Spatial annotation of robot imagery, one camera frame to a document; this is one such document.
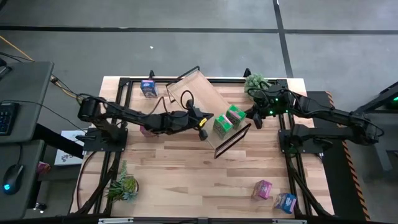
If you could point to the silver metal bracket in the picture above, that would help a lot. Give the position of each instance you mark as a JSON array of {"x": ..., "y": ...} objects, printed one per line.
[
  {"x": 115, "y": 220},
  {"x": 289, "y": 221}
]

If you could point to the blue Frosted Flakes cereal box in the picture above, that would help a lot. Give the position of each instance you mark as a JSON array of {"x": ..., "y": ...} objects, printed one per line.
[
  {"x": 286, "y": 203},
  {"x": 149, "y": 88}
]

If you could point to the spiky succulent potted plant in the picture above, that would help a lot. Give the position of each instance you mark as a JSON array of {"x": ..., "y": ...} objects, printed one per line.
[{"x": 126, "y": 186}]

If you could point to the black frame clamp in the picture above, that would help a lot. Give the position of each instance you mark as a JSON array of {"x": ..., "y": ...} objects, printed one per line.
[
  {"x": 151, "y": 74},
  {"x": 247, "y": 72}
]

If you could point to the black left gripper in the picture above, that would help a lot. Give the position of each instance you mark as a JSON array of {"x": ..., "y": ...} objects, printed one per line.
[{"x": 197, "y": 119}]

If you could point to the round pale green potted plant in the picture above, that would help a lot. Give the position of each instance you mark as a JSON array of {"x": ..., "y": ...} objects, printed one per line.
[{"x": 252, "y": 81}]

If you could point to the black computer mouse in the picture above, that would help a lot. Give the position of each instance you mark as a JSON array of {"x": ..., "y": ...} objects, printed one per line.
[{"x": 12, "y": 179}]

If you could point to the black mat with hazard stripes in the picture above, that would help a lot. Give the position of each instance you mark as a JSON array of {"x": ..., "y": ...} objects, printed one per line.
[{"x": 335, "y": 174}]

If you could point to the grey desk with mouse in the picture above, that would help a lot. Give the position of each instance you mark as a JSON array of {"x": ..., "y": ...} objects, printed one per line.
[{"x": 21, "y": 155}]

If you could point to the green Apple Jacks cereal box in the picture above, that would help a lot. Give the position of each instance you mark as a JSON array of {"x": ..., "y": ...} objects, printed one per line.
[
  {"x": 235, "y": 115},
  {"x": 222, "y": 127}
]

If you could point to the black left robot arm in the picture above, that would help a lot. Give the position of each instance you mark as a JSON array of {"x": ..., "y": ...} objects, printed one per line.
[{"x": 140, "y": 116}]

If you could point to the small pink packet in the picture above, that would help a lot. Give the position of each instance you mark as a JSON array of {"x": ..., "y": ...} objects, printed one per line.
[{"x": 43, "y": 168}]

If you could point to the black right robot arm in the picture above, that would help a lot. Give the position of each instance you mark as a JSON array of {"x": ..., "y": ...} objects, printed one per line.
[{"x": 335, "y": 116}]

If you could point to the black metal table frame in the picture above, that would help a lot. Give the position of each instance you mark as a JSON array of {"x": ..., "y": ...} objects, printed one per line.
[{"x": 124, "y": 82}]

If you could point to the white cardboard box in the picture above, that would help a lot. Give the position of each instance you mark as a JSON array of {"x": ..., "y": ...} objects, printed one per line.
[{"x": 66, "y": 157}]

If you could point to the black backlit keyboard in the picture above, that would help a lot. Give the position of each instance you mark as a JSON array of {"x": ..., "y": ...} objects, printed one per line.
[{"x": 7, "y": 118}]

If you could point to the pink cereal box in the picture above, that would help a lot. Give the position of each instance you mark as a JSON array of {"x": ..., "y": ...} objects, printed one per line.
[
  {"x": 145, "y": 132},
  {"x": 262, "y": 189}
]

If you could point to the grey desk with keyboard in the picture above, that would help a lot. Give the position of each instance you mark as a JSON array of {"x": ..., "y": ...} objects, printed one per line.
[{"x": 28, "y": 93}]

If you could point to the black metal stand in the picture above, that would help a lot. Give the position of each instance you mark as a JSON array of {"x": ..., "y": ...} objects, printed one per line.
[{"x": 381, "y": 102}]

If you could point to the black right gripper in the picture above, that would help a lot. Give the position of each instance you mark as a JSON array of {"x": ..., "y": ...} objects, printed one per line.
[{"x": 272, "y": 104}]

